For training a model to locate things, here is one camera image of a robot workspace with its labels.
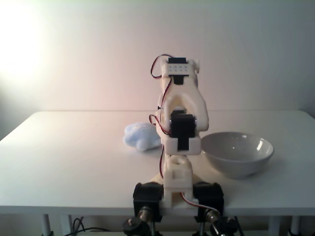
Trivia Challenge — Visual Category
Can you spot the white table leg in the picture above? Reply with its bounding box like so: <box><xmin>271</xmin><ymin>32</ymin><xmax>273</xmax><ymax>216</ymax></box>
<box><xmin>268</xmin><ymin>216</ymin><xmax>281</xmax><ymax>236</ymax></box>
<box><xmin>41</xmin><ymin>214</ymin><xmax>54</xmax><ymax>236</ymax></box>
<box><xmin>60</xmin><ymin>215</ymin><xmax>72</xmax><ymax>236</ymax></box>
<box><xmin>289</xmin><ymin>216</ymin><xmax>301</xmax><ymax>236</ymax></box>

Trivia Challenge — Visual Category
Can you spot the skyblue plush doll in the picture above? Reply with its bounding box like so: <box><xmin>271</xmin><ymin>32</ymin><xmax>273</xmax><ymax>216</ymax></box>
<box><xmin>123</xmin><ymin>122</ymin><xmax>162</xmax><ymax>151</ymax></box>

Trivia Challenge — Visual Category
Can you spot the black table clamp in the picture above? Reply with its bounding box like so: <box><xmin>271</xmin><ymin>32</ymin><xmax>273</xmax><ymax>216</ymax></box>
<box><xmin>132</xmin><ymin>182</ymin><xmax>164</xmax><ymax>236</ymax></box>
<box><xmin>193</xmin><ymin>181</ymin><xmax>224</xmax><ymax>236</ymax></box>

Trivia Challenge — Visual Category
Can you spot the grey ceramic bowl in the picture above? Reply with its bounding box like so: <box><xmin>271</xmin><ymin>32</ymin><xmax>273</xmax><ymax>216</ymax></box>
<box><xmin>201</xmin><ymin>132</ymin><xmax>274</xmax><ymax>179</ymax></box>

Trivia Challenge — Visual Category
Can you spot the red white base cable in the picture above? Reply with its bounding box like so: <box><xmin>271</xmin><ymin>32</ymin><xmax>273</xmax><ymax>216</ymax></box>
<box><xmin>179</xmin><ymin>191</ymin><xmax>221</xmax><ymax>212</ymax></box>

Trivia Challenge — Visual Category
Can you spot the black cable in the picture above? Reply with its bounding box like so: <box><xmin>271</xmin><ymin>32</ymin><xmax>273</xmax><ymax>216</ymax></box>
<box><xmin>70</xmin><ymin>217</ymin><xmax>124</xmax><ymax>236</ymax></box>

